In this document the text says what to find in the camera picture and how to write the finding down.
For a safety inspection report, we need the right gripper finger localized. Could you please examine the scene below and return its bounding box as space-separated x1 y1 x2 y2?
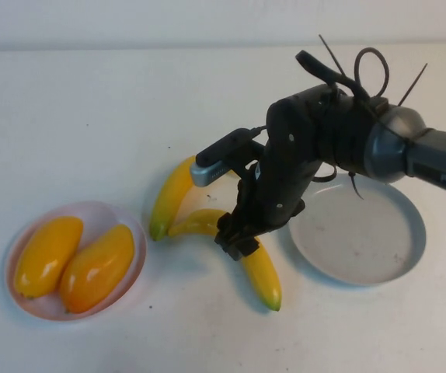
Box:
242 235 260 256
214 223 244 261

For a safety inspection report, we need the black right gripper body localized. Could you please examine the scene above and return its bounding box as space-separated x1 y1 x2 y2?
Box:
218 153 317 238

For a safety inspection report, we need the long yellow banana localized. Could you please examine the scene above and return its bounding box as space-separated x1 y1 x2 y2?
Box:
167 208 283 312

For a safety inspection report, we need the short curved yellow banana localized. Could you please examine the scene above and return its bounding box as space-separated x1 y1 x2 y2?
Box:
148 155 239 242

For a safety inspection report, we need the orange-tinted mango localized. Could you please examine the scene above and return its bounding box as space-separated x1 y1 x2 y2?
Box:
58 224 135 314

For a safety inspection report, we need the yellow mango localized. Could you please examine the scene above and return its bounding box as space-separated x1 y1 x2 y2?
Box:
14 216 85 299

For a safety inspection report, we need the grey-blue round plate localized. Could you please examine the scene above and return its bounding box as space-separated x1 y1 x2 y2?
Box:
287 173 427 288

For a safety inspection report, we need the pink round plate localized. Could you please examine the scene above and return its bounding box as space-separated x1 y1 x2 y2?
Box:
5 200 148 322

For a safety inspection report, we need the black zip tie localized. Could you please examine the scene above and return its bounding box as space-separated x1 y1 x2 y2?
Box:
319 34 348 77
314 165 364 201
399 64 429 106

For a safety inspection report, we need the brown looped zip tie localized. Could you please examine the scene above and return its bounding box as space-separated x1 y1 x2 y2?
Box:
354 47 390 98

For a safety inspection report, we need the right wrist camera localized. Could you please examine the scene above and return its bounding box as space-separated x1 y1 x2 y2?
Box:
190 127 267 188

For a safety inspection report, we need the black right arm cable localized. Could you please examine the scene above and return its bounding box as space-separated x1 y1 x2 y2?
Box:
294 50 370 98

